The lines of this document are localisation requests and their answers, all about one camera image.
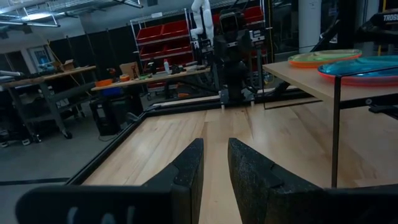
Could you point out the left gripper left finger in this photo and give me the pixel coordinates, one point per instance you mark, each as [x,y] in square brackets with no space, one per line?
[189,174]

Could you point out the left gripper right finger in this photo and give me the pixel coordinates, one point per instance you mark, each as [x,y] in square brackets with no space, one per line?
[248,180]

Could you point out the orange translucent plastic plate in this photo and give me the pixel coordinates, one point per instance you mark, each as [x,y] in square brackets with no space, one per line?
[311,64]

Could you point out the green translucent plastic plate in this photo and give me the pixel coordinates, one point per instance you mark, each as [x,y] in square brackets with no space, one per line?
[342,56]
[323,55]

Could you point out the teal translucent plastic plate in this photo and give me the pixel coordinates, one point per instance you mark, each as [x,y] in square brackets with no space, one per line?
[357,67]
[382,70]

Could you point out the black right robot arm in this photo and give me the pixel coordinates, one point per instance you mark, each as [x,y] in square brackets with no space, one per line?
[233,62]

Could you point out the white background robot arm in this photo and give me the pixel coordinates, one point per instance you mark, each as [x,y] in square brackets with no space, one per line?
[206,18]

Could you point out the black computer tower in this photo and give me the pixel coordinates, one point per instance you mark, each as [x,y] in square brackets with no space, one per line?
[104,118]

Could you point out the long wooden work table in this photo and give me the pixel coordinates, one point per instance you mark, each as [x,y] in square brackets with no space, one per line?
[140,81]

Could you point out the white plastic bottle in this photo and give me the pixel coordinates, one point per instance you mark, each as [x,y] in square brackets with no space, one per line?
[167,67]

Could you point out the blue plastic bin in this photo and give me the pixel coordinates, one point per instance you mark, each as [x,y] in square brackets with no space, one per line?
[110,91]

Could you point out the orange tape roll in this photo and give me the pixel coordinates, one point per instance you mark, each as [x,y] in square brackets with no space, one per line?
[125,77]

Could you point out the brown cardboard sheet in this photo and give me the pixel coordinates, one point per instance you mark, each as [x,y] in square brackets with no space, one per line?
[129,69]

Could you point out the orange plastic container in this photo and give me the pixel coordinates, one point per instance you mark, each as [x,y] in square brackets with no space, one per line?
[104,83]

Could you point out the wooden workbench with grey legs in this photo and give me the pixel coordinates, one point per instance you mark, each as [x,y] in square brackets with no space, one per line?
[62,73]

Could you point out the brown cardboard box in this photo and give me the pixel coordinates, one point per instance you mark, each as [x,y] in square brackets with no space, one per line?
[66,66]

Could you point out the white structural column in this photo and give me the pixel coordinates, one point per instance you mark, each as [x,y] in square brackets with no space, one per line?
[309,25]

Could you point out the black aluminium table frame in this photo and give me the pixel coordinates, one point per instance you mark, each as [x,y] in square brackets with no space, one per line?
[186,109]

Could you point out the framed wall poster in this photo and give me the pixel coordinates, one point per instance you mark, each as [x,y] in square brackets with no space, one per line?
[40,57]

